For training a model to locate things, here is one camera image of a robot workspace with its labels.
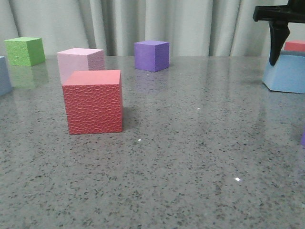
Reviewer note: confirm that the red block at right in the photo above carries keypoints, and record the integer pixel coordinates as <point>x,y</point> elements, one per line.
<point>295,45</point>

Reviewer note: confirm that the purple block at back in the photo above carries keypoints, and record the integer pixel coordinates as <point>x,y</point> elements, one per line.
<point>151,56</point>

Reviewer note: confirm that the grey-green curtain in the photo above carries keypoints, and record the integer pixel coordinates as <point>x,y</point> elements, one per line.
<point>192,27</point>

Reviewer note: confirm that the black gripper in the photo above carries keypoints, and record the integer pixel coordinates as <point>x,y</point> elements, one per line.
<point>278,17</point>

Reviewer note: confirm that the green block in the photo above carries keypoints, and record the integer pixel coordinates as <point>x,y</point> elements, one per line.
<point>25,51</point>

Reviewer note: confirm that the pink block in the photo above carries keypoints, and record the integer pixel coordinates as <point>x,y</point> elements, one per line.
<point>79,59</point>

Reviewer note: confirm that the light blue block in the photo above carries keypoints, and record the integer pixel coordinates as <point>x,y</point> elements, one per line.
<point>288,73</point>

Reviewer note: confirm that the large red textured block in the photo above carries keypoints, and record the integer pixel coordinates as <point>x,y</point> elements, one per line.
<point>93,102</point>

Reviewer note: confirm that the purple block at edge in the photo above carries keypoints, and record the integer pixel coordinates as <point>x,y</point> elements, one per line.
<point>303,140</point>

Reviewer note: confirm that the blue textured block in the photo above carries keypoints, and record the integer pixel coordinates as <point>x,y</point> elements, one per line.
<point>5,84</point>

